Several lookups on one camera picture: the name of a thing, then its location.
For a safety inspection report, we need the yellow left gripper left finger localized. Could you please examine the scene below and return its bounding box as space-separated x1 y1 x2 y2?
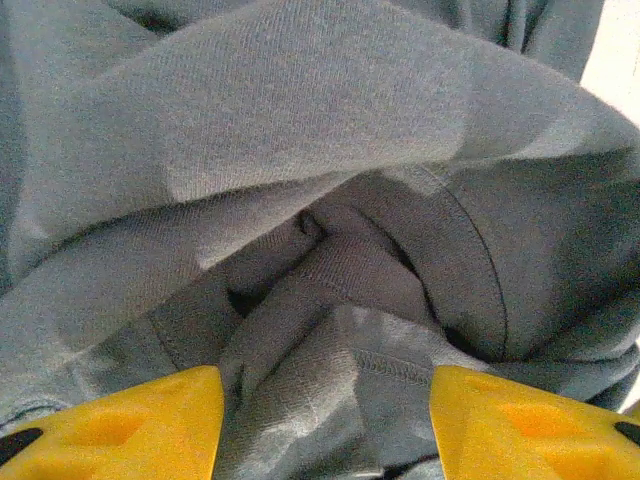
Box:
0 364 225 480

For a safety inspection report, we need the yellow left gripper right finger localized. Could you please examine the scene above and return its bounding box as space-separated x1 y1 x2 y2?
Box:
428 364 640 480

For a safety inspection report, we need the grey t-shirt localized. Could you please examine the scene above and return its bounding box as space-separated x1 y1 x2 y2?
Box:
0 0 640 480

